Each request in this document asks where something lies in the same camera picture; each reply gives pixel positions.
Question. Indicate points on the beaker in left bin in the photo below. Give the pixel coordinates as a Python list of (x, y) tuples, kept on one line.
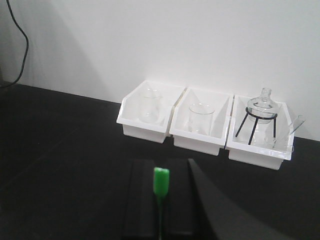
[(149, 105)]

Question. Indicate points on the green plastic spoon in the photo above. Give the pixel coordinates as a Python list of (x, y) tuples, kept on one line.
[(161, 181)]

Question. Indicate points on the round glass flask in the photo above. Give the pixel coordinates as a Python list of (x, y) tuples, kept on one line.
[(263, 106)]

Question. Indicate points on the white left storage bin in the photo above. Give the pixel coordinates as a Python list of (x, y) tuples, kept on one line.
[(129, 110)]

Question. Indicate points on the glass tube beside bin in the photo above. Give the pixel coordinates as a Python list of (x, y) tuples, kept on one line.
[(296, 123)]

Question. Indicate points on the black tripod stand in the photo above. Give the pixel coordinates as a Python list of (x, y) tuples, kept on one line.
[(257, 118)]

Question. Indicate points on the white storage bin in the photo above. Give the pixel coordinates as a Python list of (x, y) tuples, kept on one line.
[(216, 140), (258, 147), (129, 110)]

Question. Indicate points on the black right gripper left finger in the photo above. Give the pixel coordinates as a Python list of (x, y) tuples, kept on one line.
[(141, 211)]

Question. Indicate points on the white middle storage bin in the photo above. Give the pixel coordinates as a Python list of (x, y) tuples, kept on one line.
[(216, 140)]

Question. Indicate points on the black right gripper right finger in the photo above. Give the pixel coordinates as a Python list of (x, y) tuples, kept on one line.
[(184, 217)]

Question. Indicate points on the white right storage bin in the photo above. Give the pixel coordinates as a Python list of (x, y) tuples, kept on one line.
[(258, 147)]

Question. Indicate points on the glass in middle bin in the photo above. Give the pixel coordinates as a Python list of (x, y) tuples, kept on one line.
[(200, 118)]

